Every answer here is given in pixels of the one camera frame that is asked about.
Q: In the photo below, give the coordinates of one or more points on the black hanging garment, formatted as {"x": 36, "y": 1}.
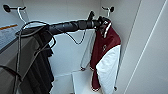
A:
{"x": 43, "y": 70}

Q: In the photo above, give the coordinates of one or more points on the orange label strip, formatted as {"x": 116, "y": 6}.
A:
{"x": 8, "y": 27}

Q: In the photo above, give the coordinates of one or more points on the white wardrobe door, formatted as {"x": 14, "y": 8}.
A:
{"x": 150, "y": 50}

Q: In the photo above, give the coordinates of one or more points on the white clothes hanger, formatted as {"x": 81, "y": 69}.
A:
{"x": 20, "y": 15}
{"x": 108, "y": 14}

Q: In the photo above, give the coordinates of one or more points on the red and white jacket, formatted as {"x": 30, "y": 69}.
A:
{"x": 106, "y": 60}

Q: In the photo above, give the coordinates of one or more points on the white printed label sheet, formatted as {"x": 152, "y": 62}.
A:
{"x": 6, "y": 38}

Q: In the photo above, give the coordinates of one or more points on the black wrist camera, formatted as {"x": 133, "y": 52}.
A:
{"x": 91, "y": 15}

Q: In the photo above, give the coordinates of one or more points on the white wardrobe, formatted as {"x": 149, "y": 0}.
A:
{"x": 70, "y": 56}

